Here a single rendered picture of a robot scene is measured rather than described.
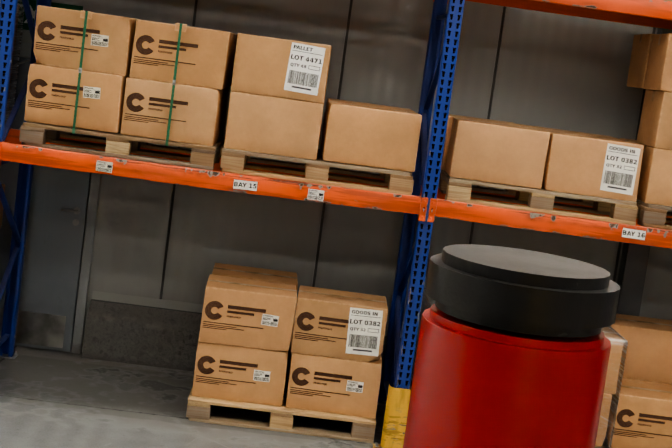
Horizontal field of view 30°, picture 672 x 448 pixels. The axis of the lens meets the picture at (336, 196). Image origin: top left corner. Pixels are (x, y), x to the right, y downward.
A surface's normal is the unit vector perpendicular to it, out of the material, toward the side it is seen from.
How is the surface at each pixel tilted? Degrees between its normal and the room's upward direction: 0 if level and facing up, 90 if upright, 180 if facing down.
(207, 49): 89
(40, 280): 90
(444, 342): 90
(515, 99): 90
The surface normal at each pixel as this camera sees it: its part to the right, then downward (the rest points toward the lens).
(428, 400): -0.82, -0.04
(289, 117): 0.08, 0.10
